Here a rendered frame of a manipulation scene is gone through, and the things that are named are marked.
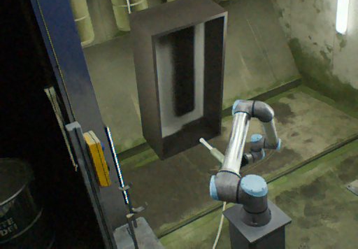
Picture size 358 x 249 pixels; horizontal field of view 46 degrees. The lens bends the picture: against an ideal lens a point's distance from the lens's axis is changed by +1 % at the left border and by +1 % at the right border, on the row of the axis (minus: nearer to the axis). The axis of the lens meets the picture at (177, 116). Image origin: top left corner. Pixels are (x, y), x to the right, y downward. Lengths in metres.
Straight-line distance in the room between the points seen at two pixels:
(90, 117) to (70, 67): 0.33
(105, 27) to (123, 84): 0.60
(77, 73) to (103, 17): 2.05
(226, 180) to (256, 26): 2.84
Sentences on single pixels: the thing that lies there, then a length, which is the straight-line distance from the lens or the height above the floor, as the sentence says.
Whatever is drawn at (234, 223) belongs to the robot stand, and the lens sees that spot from 2.70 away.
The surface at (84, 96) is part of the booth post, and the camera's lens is 2.44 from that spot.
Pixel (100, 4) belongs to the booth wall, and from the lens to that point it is 4.34.
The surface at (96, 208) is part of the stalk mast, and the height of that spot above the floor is 1.17.
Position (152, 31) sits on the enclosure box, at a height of 1.65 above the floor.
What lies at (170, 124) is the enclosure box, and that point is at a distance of 3.86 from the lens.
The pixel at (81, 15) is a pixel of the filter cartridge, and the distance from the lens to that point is 3.91.
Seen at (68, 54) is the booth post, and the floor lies 1.79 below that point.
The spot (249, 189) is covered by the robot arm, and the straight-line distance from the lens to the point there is 2.51.
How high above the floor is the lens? 2.59
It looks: 31 degrees down
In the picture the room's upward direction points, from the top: 9 degrees counter-clockwise
